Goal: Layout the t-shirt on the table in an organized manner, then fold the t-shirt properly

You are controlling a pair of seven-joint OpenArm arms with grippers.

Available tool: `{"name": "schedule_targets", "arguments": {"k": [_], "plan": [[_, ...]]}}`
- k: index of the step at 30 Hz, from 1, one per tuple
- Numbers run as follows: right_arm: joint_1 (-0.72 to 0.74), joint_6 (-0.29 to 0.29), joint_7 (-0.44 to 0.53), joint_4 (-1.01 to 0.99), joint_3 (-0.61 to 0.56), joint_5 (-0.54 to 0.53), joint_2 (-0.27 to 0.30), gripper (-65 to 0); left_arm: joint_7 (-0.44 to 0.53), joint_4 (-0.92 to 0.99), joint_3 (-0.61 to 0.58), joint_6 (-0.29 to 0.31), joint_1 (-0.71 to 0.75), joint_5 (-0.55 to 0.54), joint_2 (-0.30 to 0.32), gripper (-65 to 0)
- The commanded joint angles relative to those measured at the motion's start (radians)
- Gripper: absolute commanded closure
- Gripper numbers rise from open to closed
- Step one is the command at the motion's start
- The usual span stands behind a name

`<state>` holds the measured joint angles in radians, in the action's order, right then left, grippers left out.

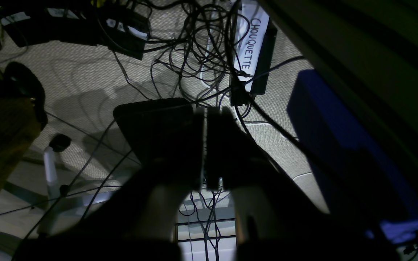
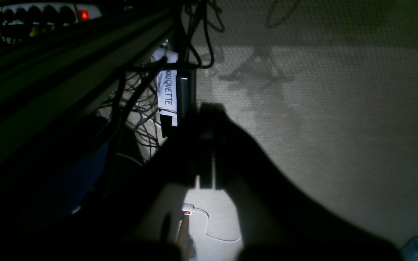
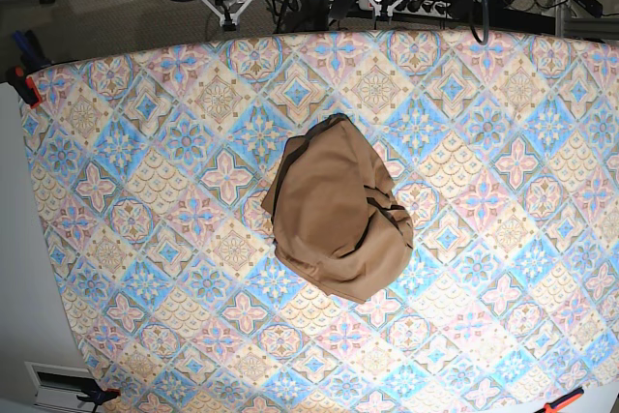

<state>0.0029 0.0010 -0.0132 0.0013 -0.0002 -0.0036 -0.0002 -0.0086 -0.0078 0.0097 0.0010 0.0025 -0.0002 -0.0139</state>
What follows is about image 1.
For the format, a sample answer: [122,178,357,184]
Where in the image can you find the tangled black cables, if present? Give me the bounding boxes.
[97,0,304,109]

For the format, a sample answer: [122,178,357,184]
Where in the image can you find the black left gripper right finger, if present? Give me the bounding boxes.
[207,107,277,190]

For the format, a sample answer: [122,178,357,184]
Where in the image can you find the white chair leg with caster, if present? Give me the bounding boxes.
[37,133,71,237]

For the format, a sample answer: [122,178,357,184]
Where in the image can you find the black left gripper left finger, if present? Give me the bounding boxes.
[113,98,204,189]

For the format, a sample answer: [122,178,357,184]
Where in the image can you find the black power adapter box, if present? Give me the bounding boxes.
[0,0,150,60]

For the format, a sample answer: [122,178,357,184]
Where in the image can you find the black box with Chouquette label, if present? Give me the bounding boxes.
[233,0,278,99]

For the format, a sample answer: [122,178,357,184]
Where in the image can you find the blue plastic bin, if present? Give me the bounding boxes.
[286,70,418,246]

